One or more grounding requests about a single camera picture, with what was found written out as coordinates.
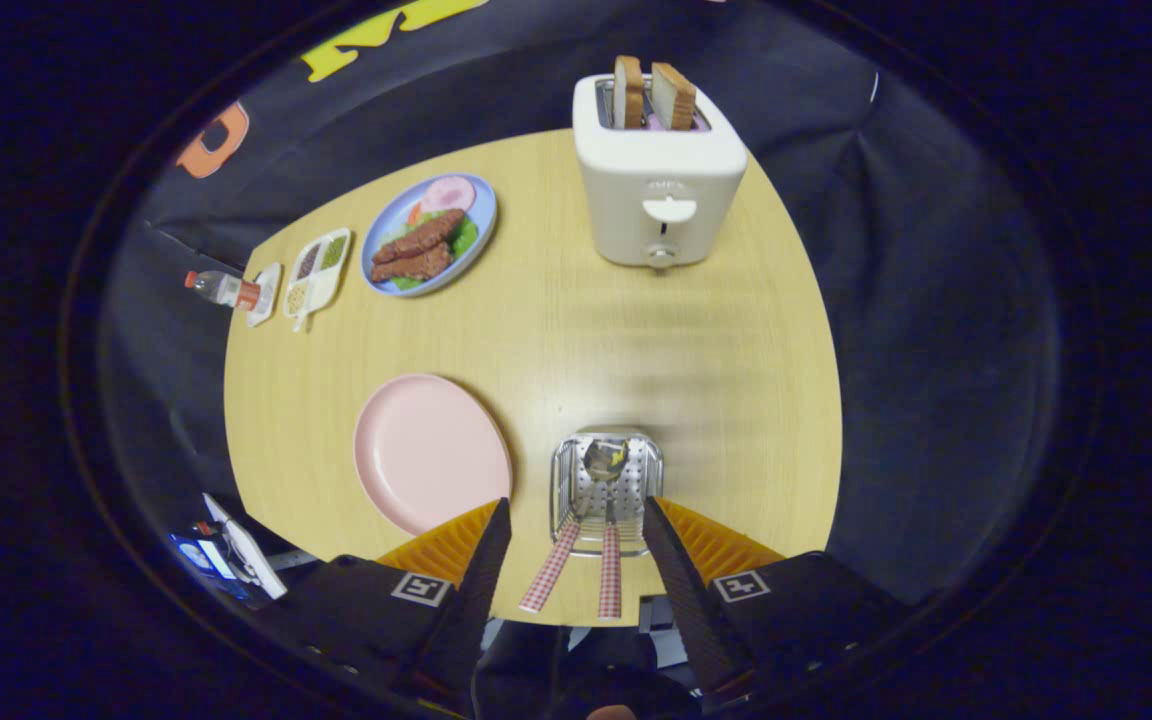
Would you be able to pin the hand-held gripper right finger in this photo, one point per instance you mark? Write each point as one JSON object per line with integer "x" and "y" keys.
{"x": 686, "y": 600}

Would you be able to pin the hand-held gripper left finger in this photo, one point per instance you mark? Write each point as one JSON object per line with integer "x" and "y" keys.
{"x": 471, "y": 600}

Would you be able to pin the long brown meat strip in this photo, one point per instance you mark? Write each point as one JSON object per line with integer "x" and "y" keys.
{"x": 421, "y": 236}

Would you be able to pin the white device with blue screen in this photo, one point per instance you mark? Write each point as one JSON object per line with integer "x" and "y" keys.
{"x": 246, "y": 550}

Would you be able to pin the blue plate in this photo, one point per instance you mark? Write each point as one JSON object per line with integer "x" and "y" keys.
{"x": 391, "y": 225}

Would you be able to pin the white square coaster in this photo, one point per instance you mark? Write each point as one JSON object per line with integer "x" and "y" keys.
{"x": 269, "y": 290}

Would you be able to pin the pink ham slice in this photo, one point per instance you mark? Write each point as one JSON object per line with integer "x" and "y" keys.
{"x": 448, "y": 193}

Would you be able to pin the metal perforated basket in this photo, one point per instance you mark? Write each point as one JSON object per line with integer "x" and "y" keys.
{"x": 639, "y": 485}

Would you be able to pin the black backdrop cloth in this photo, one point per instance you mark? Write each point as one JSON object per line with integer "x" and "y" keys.
{"x": 936, "y": 300}

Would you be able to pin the white toaster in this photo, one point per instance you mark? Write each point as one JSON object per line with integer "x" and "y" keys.
{"x": 656, "y": 150}

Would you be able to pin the green lettuce leaf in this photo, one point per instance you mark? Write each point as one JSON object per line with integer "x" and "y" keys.
{"x": 465, "y": 238}

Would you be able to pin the toast slice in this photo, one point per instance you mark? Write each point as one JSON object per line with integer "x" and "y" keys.
{"x": 674, "y": 98}
{"x": 628, "y": 92}

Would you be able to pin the clear water bottle red cap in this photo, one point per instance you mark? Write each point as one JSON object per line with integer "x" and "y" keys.
{"x": 216, "y": 288}

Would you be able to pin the short brown meat strip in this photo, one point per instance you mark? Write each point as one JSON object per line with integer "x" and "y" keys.
{"x": 414, "y": 264}

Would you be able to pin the white divided condiment dish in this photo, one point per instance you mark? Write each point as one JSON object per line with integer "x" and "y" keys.
{"x": 318, "y": 275}

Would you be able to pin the orange tomato slice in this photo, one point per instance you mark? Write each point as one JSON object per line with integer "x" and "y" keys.
{"x": 415, "y": 214}

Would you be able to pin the pink plate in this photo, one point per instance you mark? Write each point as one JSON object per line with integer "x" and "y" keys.
{"x": 426, "y": 450}

